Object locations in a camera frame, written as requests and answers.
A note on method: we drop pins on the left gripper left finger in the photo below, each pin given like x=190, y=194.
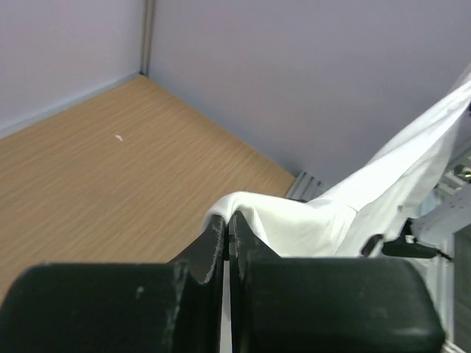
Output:
x=120, y=307

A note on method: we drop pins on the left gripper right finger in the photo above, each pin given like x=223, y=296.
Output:
x=325, y=304

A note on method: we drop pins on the white printed t-shirt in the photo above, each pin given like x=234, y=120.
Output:
x=377, y=199

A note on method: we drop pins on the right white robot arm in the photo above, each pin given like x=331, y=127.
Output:
x=422, y=238

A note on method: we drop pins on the right aluminium frame post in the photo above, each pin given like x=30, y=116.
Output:
x=146, y=36

